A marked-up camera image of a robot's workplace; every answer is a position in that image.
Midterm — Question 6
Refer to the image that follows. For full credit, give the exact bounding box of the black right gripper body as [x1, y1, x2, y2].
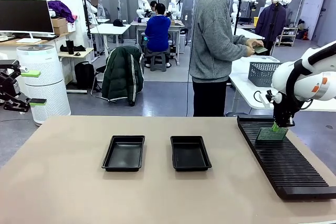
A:
[266, 90, 302, 128]

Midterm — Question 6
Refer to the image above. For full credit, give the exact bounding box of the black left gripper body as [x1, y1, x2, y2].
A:
[0, 70, 22, 101]

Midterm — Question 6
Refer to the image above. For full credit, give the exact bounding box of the green circuit board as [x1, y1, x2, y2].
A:
[256, 127, 289, 141]
[252, 45, 269, 55]

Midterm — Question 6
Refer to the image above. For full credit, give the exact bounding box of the black plastic ESD tray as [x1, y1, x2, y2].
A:
[101, 135, 146, 172]
[170, 135, 213, 172]

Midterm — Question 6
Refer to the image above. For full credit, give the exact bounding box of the person's left hand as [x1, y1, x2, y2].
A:
[246, 38, 265, 49]

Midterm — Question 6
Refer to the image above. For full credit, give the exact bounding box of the white cylindrical air purifier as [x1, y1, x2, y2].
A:
[16, 44, 71, 126]

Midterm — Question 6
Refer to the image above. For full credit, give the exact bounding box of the white monitor stand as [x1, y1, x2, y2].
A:
[15, 31, 43, 44]

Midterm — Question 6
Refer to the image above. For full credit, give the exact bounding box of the black slotted board rack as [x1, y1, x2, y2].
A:
[236, 115, 336, 200]

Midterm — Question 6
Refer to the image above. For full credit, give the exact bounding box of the grey plastic mesh basket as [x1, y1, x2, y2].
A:
[248, 61, 282, 88]

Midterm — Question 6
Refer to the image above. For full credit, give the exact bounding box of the black tumbler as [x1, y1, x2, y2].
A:
[65, 39, 76, 56]

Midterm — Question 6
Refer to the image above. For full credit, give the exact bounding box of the white work table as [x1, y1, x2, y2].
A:
[227, 55, 336, 116]

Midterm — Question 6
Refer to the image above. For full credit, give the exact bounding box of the cardboard box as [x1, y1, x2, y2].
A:
[51, 17, 67, 28]
[53, 25, 69, 36]

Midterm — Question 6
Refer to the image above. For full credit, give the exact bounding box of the black backpack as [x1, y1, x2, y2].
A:
[74, 61, 96, 90]

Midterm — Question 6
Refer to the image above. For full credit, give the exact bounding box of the black cloth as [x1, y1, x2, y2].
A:
[59, 44, 87, 53]

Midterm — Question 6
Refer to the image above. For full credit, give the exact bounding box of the light wood side table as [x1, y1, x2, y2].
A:
[57, 47, 95, 95]

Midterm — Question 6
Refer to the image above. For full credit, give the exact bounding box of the black computer monitor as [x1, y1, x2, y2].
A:
[0, 0, 55, 35]

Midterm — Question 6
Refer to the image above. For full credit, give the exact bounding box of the purple cloth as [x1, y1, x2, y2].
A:
[47, 0, 76, 24]

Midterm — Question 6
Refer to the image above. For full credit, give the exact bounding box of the white storage shelf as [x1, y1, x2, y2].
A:
[277, 26, 299, 47]

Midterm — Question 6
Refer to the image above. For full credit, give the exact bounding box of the dark green puffer jacket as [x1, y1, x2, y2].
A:
[101, 45, 145, 107]

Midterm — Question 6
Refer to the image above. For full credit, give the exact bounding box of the white desk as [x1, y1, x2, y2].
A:
[90, 23, 131, 59]
[230, 27, 265, 41]

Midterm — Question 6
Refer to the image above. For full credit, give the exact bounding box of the person in dark coat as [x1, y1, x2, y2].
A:
[255, 0, 287, 56]

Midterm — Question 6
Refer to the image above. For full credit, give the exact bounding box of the person in grey jacket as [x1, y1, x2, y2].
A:
[89, 0, 107, 20]

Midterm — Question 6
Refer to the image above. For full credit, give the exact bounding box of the person in grey sweater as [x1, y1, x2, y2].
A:
[188, 0, 265, 118]

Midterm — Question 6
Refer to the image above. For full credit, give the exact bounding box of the grey plastic stool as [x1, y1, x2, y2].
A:
[149, 52, 168, 72]

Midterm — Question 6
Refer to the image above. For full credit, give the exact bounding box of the person in blue sweater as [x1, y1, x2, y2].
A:
[143, 3, 173, 69]

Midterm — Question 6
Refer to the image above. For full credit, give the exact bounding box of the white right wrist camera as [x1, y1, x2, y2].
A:
[258, 90, 284, 109]

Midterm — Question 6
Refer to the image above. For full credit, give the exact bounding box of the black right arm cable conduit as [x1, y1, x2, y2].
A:
[286, 47, 336, 103]

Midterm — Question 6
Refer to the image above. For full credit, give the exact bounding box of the metal frame chair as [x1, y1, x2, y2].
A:
[90, 65, 111, 103]

